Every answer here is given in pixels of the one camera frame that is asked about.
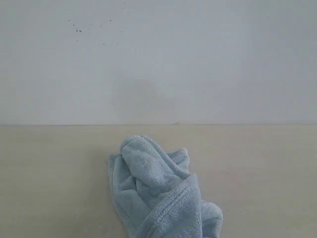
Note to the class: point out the light blue terry towel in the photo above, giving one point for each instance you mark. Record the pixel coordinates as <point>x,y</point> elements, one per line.
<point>156,196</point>

